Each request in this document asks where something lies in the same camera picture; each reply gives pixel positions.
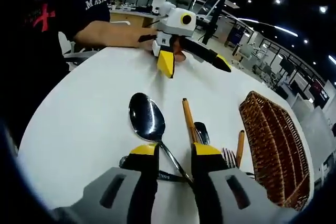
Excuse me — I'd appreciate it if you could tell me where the white office chair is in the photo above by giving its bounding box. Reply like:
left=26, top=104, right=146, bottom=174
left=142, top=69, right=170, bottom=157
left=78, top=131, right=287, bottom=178
left=59, top=32, right=103, bottom=65

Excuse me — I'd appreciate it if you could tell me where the brown wooden chopstick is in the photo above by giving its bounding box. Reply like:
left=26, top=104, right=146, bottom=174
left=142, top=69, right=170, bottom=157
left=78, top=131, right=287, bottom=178
left=235, top=130, right=246, bottom=168
left=182, top=98, right=201, bottom=145

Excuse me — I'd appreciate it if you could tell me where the brown wicker utensil storage tray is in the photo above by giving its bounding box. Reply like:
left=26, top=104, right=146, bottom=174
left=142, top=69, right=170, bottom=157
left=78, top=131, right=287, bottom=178
left=238, top=90, right=311, bottom=211

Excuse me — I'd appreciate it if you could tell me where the black stand pole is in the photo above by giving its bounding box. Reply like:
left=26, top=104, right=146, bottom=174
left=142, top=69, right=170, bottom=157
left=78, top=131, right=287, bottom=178
left=202, top=6, right=221, bottom=45

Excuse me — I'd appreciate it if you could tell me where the person's torso in dark shirt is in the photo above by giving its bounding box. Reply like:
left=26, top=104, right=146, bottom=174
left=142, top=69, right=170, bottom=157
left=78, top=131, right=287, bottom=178
left=0, top=0, right=111, bottom=141

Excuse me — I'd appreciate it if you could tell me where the group of round ceiling spotlights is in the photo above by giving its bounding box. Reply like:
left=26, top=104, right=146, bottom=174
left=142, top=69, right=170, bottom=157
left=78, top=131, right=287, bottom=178
left=104, top=0, right=336, bottom=67

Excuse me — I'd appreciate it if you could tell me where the person's left hand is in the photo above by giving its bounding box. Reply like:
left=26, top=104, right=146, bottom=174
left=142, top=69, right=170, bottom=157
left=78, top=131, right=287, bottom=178
left=136, top=27, right=187, bottom=63

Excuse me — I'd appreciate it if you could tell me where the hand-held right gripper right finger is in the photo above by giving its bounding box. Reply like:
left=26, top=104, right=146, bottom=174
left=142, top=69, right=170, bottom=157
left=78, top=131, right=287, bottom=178
left=191, top=142, right=297, bottom=224

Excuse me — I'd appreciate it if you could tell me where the silver fork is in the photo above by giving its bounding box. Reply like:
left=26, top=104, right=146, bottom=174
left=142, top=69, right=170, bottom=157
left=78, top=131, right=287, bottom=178
left=222, top=147, right=255, bottom=179

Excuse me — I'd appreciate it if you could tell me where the wooden counter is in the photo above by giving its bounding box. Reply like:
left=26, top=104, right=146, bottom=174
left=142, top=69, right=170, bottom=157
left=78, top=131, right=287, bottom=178
left=109, top=11, right=155, bottom=28

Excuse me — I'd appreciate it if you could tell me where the long ceiling light strip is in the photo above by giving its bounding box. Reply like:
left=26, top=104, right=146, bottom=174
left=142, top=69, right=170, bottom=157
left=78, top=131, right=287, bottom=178
left=237, top=16, right=299, bottom=38

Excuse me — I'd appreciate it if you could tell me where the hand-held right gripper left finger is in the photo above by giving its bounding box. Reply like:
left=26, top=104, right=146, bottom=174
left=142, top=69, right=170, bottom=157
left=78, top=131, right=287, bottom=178
left=54, top=144, right=160, bottom=224

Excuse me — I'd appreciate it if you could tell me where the large silver spoon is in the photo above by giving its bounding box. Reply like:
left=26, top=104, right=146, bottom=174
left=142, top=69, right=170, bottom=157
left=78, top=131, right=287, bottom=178
left=128, top=92, right=195, bottom=190

